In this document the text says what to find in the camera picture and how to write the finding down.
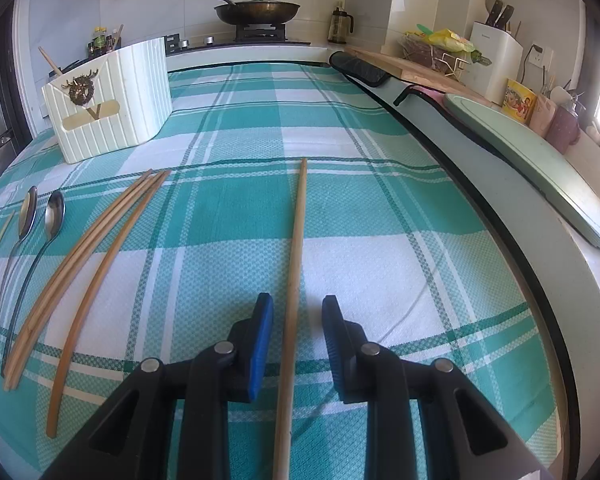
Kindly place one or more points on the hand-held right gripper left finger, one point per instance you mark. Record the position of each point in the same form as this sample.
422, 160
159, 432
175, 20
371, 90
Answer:
260, 347

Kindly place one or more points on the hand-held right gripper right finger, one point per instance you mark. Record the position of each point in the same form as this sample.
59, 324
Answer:
332, 347

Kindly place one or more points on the pair of wooden chopsticks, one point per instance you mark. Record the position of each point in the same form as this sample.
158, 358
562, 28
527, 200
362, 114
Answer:
69, 277

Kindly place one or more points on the metal spoon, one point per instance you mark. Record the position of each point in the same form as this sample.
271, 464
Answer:
28, 212
55, 215

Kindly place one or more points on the white ribbed utensil holder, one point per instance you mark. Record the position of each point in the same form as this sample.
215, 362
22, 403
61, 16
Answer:
130, 100

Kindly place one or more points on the green white plaid tablecloth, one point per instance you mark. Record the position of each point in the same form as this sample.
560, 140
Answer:
340, 210

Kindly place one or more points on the pink pot holder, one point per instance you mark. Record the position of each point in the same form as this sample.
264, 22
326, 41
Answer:
422, 91

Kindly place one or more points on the pale green tray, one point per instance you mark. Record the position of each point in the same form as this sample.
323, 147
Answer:
540, 170

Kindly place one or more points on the dark oven mitt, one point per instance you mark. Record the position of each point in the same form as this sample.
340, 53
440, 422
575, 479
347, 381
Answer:
360, 67

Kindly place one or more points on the wooden cutting board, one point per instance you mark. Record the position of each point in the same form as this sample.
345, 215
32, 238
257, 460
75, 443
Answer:
395, 62

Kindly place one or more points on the black gas stove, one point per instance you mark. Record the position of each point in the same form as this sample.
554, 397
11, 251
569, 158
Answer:
205, 42

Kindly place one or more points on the pink cup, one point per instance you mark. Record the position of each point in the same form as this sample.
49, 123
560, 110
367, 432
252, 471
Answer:
542, 117

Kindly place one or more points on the purple cup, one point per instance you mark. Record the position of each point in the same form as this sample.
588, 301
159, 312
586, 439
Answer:
562, 130

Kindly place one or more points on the glass press pot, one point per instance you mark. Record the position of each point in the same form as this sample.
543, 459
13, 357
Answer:
337, 27

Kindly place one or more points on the yellow snack bag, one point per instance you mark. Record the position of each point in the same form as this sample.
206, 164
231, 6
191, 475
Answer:
447, 38

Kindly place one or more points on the white knife block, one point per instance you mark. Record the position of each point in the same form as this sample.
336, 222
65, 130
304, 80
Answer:
495, 60

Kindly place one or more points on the yellow capped seasoning bottle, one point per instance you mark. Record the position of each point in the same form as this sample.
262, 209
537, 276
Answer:
98, 41

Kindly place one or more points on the dark refrigerator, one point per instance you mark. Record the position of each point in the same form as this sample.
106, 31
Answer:
0, 100

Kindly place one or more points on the white wall socket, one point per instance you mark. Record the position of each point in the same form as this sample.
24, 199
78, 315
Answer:
540, 56

